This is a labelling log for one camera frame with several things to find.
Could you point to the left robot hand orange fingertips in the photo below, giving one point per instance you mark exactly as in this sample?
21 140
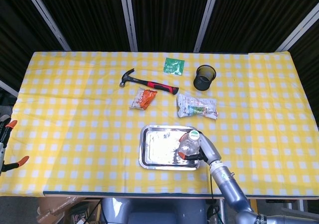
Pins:
5 134

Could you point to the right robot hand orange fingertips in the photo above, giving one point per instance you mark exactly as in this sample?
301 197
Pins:
209 150

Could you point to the transparent water bottle white cap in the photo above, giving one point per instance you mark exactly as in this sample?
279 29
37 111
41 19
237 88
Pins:
190 145

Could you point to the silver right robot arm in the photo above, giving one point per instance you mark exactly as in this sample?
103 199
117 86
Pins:
229 186

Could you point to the rectangular stainless steel tray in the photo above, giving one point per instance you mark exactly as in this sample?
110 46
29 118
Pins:
159 149

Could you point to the white snack bag green print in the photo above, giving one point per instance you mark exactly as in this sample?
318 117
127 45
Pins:
197 107

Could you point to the yellow white checked tablecloth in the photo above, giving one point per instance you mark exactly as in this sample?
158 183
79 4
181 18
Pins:
74 134

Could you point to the black mesh pen holder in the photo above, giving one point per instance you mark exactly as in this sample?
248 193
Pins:
203 80

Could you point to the orange white snack packet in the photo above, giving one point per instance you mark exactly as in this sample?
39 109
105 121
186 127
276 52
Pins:
144 99

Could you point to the brown cardboard box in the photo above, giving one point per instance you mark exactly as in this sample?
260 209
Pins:
57 209

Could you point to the small green sachet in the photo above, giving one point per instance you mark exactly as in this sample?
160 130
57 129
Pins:
173 66

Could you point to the dark pleated curtain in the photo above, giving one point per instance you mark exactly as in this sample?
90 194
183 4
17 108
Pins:
89 15

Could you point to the white metal frame post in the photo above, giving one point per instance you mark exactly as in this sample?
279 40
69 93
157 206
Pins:
8 87
299 27
129 17
47 20
207 17

